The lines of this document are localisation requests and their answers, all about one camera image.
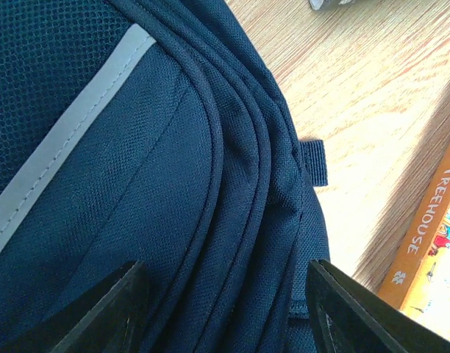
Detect navy blue student backpack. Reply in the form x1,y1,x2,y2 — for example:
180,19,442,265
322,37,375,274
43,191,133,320
0,1,329,352

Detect dark blue fantasy book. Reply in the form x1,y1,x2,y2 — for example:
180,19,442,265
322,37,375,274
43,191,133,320
309,0,356,11

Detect orange Treehouse book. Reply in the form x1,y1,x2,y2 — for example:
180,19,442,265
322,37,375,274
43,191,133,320
378,142,450,341

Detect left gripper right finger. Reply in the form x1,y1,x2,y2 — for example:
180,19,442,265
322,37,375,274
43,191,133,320
306,260,450,353

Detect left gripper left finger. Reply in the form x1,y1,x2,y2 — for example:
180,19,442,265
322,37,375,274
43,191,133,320
0,261,149,352

